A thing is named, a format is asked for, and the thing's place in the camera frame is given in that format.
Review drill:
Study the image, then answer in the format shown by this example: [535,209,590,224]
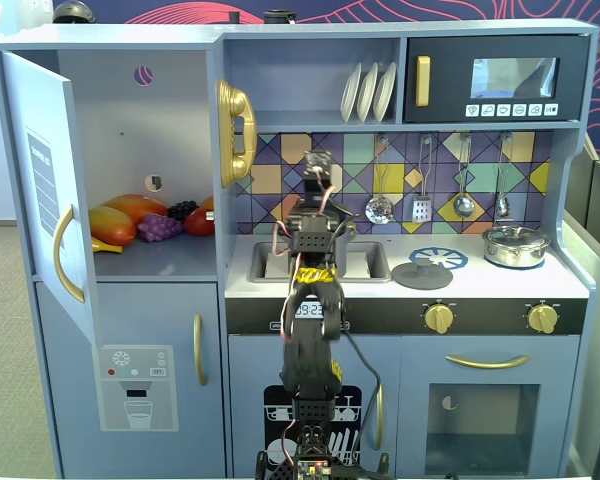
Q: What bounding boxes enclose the purple toy grapes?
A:
[137,213,184,244]

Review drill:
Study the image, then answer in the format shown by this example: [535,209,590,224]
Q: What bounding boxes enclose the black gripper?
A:
[302,149,334,202]

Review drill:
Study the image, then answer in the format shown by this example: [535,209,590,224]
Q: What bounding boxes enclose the gold stove knob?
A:
[526,303,560,335]
[423,303,456,335]

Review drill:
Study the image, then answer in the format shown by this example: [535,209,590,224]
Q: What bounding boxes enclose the dark toy microwave door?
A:
[403,35,592,124]

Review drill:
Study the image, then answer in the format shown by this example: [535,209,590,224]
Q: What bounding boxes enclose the metal slotted spatula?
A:
[411,135,436,224]

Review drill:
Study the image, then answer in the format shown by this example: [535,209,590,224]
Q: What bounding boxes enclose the yellow red toy mango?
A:
[88,205,139,246]

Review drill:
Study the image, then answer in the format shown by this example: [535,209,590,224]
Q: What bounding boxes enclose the blue fridge door with dispenser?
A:
[35,282,220,479]

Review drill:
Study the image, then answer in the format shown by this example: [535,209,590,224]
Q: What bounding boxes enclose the gray toy plate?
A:
[372,61,398,124]
[339,62,364,125]
[355,62,380,125]

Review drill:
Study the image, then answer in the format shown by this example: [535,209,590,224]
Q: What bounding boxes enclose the gold curved cabinet door handle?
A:
[53,202,87,304]

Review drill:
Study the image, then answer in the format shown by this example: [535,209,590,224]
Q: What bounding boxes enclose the gray pot lid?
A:
[391,261,454,290]

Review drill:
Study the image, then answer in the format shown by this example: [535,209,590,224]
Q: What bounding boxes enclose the orange red toy mango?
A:
[102,193,170,224]

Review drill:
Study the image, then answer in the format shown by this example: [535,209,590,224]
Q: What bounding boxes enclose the metal ladle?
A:
[453,133,476,219]

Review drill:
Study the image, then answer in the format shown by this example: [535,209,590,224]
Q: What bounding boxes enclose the gold fridge door handle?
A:
[193,313,208,387]

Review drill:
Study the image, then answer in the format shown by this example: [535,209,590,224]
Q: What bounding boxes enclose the dark helmet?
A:
[52,0,97,25]

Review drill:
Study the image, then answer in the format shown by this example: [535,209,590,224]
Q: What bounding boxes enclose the red toy apple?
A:
[183,207,216,237]

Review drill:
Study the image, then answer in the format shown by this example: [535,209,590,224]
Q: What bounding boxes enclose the yellow toy banana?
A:
[90,235,124,255]

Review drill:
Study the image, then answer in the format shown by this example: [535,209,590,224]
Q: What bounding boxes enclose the dark toy grapes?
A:
[167,199,200,222]

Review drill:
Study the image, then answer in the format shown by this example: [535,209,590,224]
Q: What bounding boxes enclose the shiny steel pot with lid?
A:
[481,224,552,268]

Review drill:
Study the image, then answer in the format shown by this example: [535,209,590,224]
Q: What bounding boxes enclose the small metal spoon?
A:
[494,133,514,219]

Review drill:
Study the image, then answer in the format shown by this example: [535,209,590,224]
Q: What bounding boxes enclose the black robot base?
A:
[254,424,392,480]

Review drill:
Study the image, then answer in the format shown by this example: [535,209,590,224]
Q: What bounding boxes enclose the gold dishwasher door handle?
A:
[374,382,385,452]

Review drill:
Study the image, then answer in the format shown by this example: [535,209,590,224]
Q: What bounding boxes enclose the metal skimmer spoon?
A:
[364,135,396,225]

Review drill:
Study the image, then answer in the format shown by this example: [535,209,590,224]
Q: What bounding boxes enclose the gold oven handle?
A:
[444,353,532,371]

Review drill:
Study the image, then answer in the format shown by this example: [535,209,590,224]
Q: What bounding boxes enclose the black cable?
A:
[337,324,384,469]

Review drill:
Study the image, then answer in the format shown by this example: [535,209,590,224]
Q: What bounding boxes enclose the blue cabinet door with list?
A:
[0,49,104,349]

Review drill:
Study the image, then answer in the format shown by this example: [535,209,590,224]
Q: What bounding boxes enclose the blue toy play kitchen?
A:
[0,18,600,480]

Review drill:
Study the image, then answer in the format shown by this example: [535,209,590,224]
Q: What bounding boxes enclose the gold toy telephone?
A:
[216,78,259,189]

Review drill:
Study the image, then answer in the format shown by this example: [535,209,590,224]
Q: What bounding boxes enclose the gray toy sink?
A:
[248,240,392,284]

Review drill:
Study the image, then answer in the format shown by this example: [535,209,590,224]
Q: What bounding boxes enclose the blue oven door with window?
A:
[399,334,581,476]

